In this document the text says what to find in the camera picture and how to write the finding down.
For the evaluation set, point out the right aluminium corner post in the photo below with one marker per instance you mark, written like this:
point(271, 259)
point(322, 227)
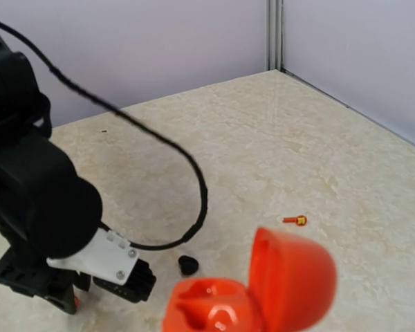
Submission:
point(274, 35)

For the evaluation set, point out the red earbud with gold tip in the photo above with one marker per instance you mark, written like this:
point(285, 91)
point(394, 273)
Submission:
point(300, 220)

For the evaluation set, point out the red earbud charging case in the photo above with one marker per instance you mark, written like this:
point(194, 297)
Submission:
point(291, 286)

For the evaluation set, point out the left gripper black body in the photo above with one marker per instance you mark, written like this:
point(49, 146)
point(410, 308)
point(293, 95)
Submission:
point(56, 286)

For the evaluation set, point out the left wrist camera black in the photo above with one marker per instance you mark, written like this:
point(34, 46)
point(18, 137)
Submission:
point(138, 286)

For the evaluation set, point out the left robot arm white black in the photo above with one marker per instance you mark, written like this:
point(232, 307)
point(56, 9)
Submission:
point(46, 210)

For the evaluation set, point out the black earbud upper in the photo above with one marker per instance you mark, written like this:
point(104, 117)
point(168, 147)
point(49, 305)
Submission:
point(188, 265)

